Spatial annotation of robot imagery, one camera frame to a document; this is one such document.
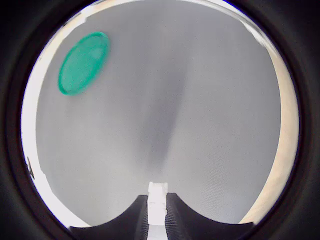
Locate dark grey mat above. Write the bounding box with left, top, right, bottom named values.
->
left=35, top=1, right=282, bottom=227

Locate round green lid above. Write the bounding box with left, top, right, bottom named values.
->
left=58, top=31, right=110, bottom=96

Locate small white plastic terminal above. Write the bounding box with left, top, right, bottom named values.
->
left=146, top=181, right=169, bottom=240

